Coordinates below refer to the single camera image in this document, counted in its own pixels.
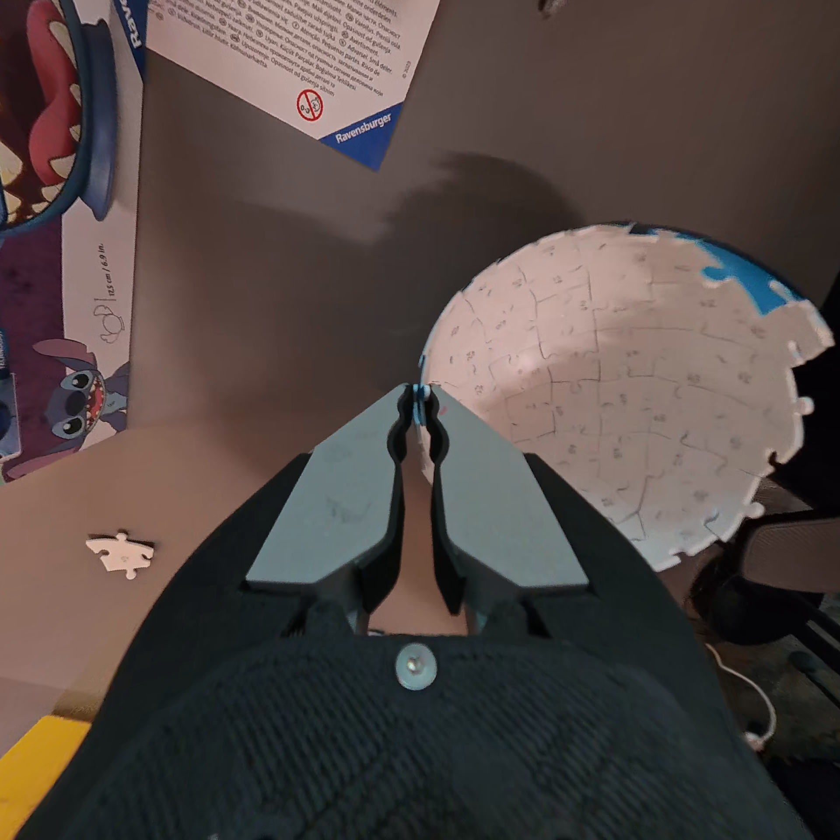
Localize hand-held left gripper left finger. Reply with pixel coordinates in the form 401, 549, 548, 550
246, 384, 411, 614

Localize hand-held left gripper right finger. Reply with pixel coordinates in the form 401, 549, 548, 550
423, 386, 590, 614

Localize blue puzzle ball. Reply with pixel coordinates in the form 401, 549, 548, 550
419, 223, 837, 573

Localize printed puzzle box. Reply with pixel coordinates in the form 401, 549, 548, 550
0, 0, 147, 485

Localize yellow board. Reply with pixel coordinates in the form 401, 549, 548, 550
0, 715, 91, 840

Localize white instruction leaflet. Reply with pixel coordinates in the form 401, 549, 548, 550
146, 0, 441, 173

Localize white cable plug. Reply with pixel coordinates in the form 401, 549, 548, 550
705, 643, 777, 749

